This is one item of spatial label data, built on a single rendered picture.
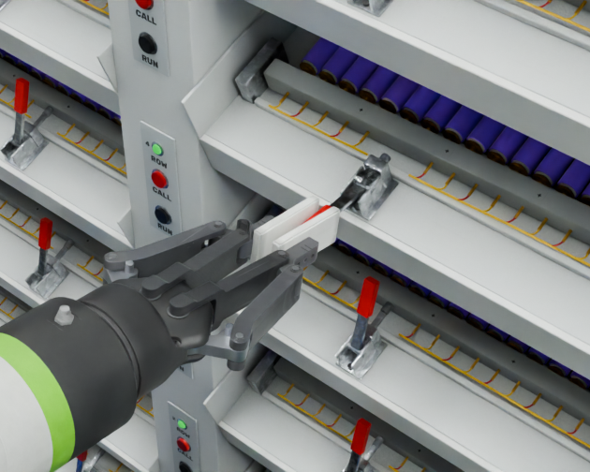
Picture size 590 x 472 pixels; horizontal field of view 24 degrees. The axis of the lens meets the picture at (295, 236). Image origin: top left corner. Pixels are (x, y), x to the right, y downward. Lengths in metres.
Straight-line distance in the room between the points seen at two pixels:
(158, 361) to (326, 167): 0.29
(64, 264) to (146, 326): 0.69
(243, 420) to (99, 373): 0.59
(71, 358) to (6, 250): 0.79
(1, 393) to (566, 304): 0.42
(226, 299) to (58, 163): 0.51
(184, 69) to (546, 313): 0.35
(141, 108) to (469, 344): 0.34
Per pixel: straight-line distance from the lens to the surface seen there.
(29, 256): 1.58
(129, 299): 0.86
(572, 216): 1.01
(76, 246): 1.55
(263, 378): 1.39
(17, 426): 0.79
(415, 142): 1.06
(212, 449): 1.45
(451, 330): 1.17
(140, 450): 1.62
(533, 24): 0.91
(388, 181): 1.06
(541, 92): 0.88
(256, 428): 1.39
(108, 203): 1.35
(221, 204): 1.21
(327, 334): 1.22
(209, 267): 0.95
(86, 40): 1.24
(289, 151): 1.11
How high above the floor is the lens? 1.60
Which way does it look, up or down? 43 degrees down
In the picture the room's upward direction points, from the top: straight up
